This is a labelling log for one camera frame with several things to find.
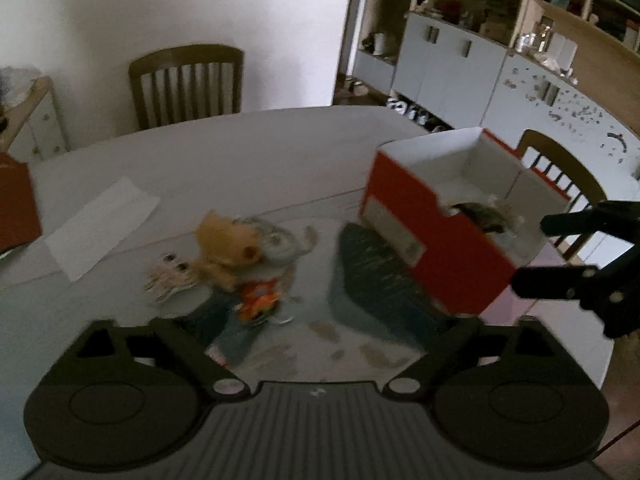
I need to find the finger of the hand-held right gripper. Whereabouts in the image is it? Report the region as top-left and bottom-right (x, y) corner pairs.
(540, 200), (640, 242)
(510, 255), (640, 341)

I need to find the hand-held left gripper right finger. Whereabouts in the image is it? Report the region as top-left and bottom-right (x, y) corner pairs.
(382, 316), (566, 402)

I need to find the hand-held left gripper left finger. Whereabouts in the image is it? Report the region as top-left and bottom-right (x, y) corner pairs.
(75, 305), (251, 402)

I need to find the bag of cotton swabs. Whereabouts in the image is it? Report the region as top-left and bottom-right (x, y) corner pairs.
(144, 254), (197, 302)

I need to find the red cardboard shoe box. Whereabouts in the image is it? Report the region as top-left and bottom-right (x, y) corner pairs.
(359, 127), (572, 318)

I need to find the brown plush toy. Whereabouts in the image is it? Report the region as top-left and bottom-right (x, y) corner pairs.
(194, 211), (263, 291)

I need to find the black gold-dotted packet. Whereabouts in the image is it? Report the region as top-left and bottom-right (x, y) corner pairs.
(447, 201), (513, 235)

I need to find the wooden chair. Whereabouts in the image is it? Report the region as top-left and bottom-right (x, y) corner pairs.
(515, 129), (608, 261)
(128, 44), (246, 131)

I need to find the dark speckled pad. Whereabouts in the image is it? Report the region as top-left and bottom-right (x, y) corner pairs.
(327, 222), (456, 351)

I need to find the round metal tin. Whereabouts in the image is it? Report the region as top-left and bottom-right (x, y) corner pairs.
(250, 217), (301, 268)

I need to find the white paper napkin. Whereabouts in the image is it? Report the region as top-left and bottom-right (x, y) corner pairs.
(44, 176), (161, 281)

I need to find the white canister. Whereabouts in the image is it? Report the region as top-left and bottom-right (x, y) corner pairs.
(547, 35), (578, 73)

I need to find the glass jar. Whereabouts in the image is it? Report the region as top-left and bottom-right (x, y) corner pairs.
(517, 17), (553, 53)

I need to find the white wood-topped sideboard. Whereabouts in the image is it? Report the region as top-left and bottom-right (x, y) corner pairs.
(0, 76), (68, 163)

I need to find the clear plastic bag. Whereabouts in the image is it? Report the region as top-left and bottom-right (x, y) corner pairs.
(0, 66), (38, 106)

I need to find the white wall cabinet unit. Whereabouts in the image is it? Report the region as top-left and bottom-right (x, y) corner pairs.
(345, 0), (640, 181)

